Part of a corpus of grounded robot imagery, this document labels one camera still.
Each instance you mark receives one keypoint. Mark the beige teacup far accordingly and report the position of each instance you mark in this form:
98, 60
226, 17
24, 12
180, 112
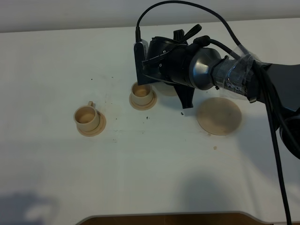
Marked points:
141, 95

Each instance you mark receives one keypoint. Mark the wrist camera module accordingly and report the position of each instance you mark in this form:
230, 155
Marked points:
145, 48

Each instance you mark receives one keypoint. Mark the beige teapot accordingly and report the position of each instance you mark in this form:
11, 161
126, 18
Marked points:
164, 89

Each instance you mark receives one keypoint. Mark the beige saucer far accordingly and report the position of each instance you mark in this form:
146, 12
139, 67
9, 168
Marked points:
147, 106

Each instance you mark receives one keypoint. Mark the beige saucer near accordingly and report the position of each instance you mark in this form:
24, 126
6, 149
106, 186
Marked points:
98, 129

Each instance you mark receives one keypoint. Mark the beige teapot saucer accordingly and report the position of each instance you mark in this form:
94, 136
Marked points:
219, 116

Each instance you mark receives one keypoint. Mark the beige teacup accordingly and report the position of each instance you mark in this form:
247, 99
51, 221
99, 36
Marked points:
141, 95
86, 117

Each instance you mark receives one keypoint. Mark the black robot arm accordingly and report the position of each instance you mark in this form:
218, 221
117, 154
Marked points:
207, 63

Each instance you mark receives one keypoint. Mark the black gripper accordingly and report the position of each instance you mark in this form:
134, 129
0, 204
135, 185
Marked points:
167, 61

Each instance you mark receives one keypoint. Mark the beige teacup near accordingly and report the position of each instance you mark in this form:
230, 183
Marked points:
86, 117

